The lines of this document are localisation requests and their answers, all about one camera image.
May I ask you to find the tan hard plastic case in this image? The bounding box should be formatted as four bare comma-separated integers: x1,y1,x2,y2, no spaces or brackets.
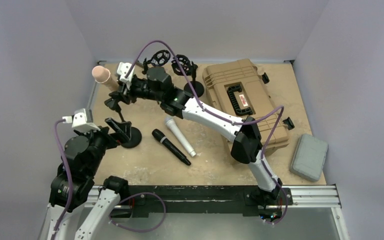
202,58,290,155

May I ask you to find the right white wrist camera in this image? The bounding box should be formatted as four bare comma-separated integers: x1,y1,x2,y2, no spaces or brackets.
116,62,136,90

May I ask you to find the black round base shock-mount stand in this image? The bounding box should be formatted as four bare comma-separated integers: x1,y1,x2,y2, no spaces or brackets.
171,54,205,98

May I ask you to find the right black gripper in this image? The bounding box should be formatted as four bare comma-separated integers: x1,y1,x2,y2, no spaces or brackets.
110,76,163,104

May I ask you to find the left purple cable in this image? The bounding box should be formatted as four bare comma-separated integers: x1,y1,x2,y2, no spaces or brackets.
51,119,74,240

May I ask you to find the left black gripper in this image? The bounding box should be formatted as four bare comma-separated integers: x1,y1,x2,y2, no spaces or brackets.
76,116,130,176

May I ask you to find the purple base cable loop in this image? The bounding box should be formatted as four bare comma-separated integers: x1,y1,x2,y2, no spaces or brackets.
107,192,167,233

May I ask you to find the black clip microphone stand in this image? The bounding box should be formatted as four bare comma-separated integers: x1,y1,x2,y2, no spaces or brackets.
104,91,142,149

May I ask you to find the white microphone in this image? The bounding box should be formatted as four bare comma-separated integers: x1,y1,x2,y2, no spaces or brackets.
164,115,197,157

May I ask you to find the beige microphone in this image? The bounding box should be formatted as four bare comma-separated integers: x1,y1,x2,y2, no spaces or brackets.
91,65,119,92

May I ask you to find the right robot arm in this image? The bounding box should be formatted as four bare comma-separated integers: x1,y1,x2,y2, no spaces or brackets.
115,62,282,206

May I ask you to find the black tripod microphone stand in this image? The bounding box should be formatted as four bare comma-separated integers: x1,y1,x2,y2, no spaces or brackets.
142,49,171,75

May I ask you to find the black microphone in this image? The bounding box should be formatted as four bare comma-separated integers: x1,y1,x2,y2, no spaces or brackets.
151,128,192,166

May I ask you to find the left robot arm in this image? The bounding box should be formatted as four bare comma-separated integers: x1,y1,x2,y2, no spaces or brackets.
47,117,132,240

